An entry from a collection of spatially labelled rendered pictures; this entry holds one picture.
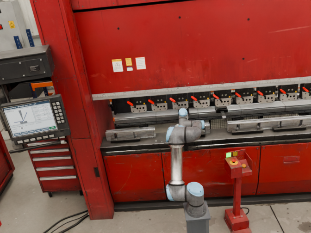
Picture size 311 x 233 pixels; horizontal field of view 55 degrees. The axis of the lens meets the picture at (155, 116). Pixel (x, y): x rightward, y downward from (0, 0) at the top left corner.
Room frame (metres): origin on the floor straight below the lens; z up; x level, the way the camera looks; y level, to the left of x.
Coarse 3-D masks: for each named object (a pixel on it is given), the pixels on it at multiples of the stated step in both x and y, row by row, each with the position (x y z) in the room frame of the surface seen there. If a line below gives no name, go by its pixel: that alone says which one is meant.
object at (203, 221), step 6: (186, 204) 1.71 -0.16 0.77; (186, 210) 1.65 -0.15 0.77; (186, 216) 1.59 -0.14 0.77; (204, 216) 1.57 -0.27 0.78; (210, 216) 1.56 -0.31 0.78; (186, 222) 1.65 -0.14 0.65; (192, 222) 1.56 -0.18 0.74; (198, 222) 1.56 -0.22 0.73; (204, 222) 1.56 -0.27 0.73; (192, 228) 1.56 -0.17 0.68; (198, 228) 1.56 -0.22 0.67; (204, 228) 1.56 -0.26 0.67
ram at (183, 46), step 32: (192, 0) 2.54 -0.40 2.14; (224, 0) 2.51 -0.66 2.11; (256, 0) 2.49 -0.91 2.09; (288, 0) 2.47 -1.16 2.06; (96, 32) 2.60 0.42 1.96; (128, 32) 2.58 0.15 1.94; (160, 32) 2.56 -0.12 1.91; (192, 32) 2.54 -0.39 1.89; (224, 32) 2.51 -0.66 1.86; (256, 32) 2.49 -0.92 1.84; (288, 32) 2.47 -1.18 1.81; (96, 64) 2.61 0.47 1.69; (160, 64) 2.56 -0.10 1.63; (192, 64) 2.54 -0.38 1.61; (224, 64) 2.51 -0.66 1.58; (256, 64) 2.49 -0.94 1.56; (288, 64) 2.47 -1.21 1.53; (128, 96) 2.59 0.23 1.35
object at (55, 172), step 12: (36, 144) 2.82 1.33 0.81; (60, 144) 2.82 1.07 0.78; (36, 156) 2.84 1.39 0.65; (48, 156) 2.83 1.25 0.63; (60, 156) 2.82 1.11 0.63; (72, 156) 2.80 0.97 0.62; (36, 168) 2.84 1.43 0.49; (48, 168) 2.82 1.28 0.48; (60, 168) 2.81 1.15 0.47; (72, 168) 2.79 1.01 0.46; (48, 180) 2.84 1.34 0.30; (60, 180) 2.83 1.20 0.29; (72, 180) 2.82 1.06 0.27; (48, 192) 2.85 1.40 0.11
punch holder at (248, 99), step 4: (240, 88) 2.50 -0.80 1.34; (244, 88) 2.50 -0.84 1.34; (248, 88) 2.49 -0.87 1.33; (252, 88) 2.49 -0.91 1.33; (236, 92) 2.50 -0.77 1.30; (240, 92) 2.50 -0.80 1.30; (244, 92) 2.50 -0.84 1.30; (248, 92) 2.49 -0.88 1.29; (252, 92) 2.49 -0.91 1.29; (236, 96) 2.50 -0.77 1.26; (244, 96) 2.50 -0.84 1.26; (248, 96) 2.49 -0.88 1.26; (252, 96) 2.49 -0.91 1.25; (236, 100) 2.50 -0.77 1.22; (240, 100) 2.50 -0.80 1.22; (244, 100) 2.49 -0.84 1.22; (248, 100) 2.49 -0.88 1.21; (252, 100) 2.49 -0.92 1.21; (240, 104) 2.50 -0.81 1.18
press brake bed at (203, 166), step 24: (216, 144) 2.42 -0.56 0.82; (240, 144) 2.39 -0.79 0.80; (264, 144) 2.38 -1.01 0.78; (288, 144) 2.35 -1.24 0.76; (120, 168) 2.50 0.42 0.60; (144, 168) 2.47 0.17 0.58; (168, 168) 2.45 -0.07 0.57; (192, 168) 2.43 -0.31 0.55; (216, 168) 2.41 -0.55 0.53; (264, 168) 2.37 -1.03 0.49; (288, 168) 2.35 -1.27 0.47; (120, 192) 2.51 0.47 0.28; (144, 192) 2.49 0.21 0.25; (216, 192) 2.44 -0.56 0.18; (264, 192) 2.41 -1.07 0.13; (288, 192) 2.39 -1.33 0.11
